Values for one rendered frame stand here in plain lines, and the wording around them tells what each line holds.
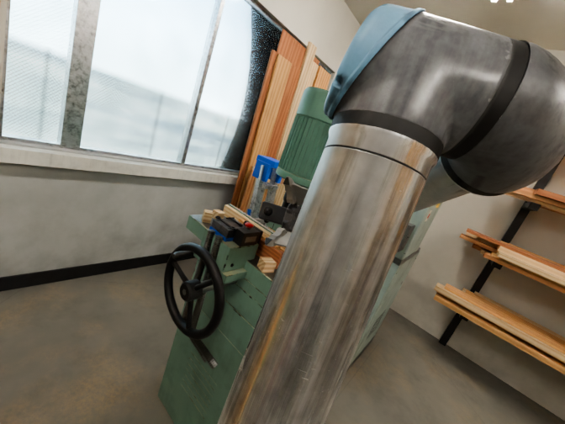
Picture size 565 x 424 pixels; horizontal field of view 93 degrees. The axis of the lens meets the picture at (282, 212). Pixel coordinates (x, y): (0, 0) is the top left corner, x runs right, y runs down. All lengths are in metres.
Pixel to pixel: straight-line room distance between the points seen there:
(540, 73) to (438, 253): 2.87
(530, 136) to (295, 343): 0.28
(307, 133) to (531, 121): 0.68
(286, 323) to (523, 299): 2.99
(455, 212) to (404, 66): 2.85
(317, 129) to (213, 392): 1.04
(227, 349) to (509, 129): 1.02
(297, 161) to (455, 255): 2.43
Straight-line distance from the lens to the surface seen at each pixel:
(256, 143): 2.38
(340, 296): 0.26
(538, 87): 0.32
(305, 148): 0.91
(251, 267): 0.93
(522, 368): 3.40
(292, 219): 0.64
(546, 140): 0.34
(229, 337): 1.10
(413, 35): 0.30
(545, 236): 3.13
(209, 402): 1.31
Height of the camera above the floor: 1.33
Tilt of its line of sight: 15 degrees down
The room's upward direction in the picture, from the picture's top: 20 degrees clockwise
